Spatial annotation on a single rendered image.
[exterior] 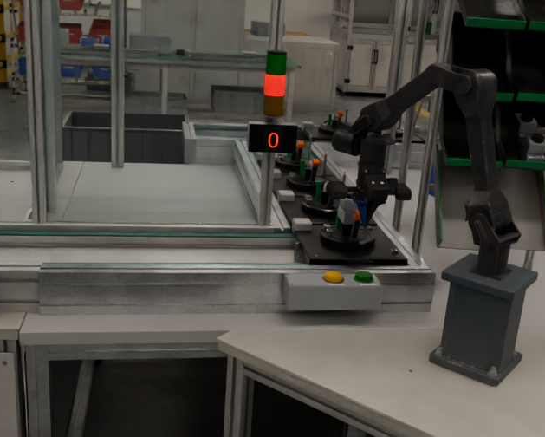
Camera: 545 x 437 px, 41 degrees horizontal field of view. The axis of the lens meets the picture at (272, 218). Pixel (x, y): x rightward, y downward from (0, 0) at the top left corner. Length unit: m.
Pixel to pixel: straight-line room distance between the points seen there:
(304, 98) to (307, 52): 0.57
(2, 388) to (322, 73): 7.85
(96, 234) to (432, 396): 0.92
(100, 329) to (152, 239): 0.36
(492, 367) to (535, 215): 0.56
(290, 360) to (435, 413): 0.30
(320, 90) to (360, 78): 1.65
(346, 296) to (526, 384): 0.41
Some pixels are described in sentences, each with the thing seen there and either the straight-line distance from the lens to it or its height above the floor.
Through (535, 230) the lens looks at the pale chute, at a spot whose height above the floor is 1.03.
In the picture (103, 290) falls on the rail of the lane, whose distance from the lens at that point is 1.61.
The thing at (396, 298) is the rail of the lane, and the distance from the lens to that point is 1.71.
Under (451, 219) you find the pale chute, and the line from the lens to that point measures 1.84.
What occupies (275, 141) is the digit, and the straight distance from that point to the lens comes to 1.80.
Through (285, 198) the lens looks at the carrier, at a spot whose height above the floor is 0.98.
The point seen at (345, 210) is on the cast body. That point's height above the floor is 1.06.
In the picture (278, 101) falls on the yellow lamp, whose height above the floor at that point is 1.30.
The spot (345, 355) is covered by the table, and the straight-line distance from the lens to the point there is 1.51.
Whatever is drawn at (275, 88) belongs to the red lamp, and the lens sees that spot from 1.78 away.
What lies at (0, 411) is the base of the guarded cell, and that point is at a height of 0.66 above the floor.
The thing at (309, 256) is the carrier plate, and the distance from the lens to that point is 1.70.
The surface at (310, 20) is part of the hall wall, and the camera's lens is 12.37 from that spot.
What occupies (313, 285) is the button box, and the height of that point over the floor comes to 0.96.
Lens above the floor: 1.59
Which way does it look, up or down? 18 degrees down
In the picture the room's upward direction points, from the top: 4 degrees clockwise
